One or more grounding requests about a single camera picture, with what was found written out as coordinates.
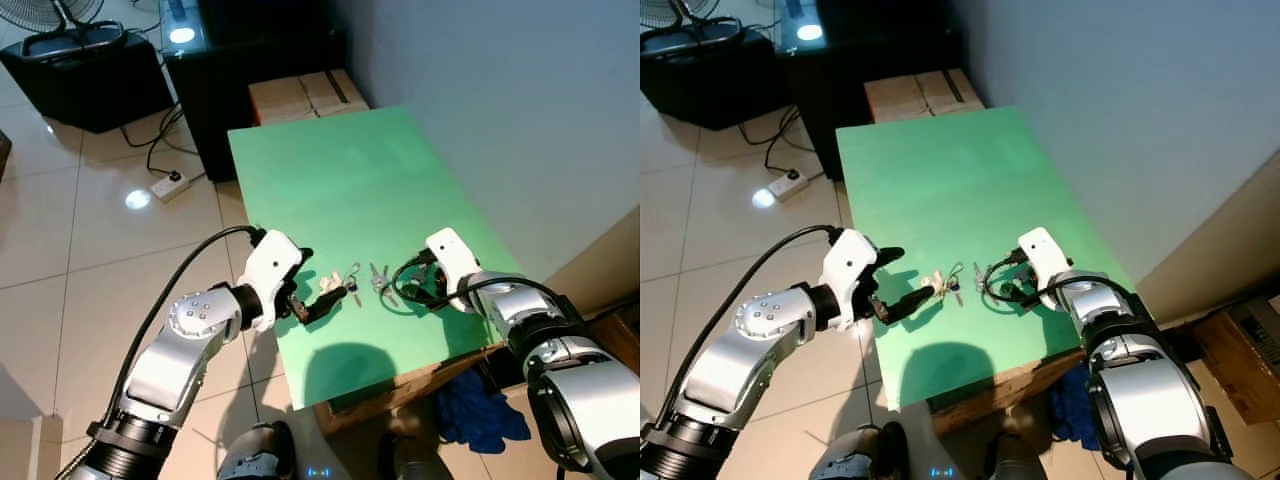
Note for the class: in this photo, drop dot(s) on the robot left leg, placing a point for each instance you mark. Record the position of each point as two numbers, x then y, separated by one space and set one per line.
255 455
860 455

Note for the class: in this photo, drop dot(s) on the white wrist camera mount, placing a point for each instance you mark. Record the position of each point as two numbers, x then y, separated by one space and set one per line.
848 270
268 268
455 262
1045 258

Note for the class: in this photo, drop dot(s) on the standing fan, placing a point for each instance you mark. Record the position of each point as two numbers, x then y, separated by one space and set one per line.
80 35
700 30

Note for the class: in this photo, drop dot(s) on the low black box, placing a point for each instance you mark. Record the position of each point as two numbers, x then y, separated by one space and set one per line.
85 90
710 90

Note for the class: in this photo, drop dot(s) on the robot leg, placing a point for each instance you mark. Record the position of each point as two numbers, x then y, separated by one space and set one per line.
1020 462
255 455
860 455
412 462

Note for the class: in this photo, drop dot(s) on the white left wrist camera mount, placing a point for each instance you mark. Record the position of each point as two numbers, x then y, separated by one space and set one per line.
848 270
268 268

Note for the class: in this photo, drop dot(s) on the brown cardboard box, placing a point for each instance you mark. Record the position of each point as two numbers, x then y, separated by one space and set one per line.
920 95
305 95

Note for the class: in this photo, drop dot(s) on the brown wooden crate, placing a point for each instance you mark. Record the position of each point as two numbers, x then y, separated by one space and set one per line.
1240 355
618 335

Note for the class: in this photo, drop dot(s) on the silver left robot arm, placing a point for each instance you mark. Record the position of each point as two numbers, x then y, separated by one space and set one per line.
170 365
735 365

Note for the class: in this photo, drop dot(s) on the robot right leg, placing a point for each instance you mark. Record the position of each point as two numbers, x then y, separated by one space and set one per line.
412 462
1020 462

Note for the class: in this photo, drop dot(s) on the white power strip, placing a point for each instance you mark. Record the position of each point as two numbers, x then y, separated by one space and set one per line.
170 185
787 185

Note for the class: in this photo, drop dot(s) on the silver key bunch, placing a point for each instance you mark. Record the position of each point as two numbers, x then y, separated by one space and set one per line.
984 275
380 282

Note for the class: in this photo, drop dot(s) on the blue cloth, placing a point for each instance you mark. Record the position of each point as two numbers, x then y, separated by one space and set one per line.
1070 405
480 410

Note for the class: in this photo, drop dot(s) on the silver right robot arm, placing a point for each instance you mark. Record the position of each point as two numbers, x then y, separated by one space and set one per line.
1150 400
575 400

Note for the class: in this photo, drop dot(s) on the green topped wooden table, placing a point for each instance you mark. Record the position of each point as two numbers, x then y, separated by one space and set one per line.
970 200
370 200

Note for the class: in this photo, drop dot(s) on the keys with beige tag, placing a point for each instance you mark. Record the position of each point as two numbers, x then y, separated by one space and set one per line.
332 283
932 283

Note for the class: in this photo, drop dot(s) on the tall black cabinet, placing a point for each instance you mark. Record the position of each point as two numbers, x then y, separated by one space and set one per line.
880 70
260 70

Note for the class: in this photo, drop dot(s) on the glowing lamp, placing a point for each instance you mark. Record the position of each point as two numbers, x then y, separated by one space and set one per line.
181 28
808 25

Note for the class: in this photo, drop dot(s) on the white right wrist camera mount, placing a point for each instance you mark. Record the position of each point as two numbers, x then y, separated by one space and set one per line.
1045 258
455 262

